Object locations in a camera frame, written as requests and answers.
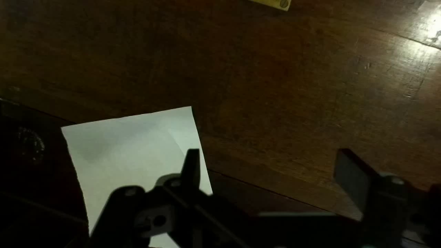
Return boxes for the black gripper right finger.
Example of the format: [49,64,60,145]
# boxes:
[334,148,381,214]

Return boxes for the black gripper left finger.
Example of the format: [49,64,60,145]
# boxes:
[181,148,200,196]

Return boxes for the white paper sheet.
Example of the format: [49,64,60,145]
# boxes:
[61,105,213,231]

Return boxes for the dark wooden secretary desk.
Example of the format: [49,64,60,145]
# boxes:
[0,0,441,216]

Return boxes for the small yellow tag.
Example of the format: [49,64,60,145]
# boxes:
[251,0,293,10]

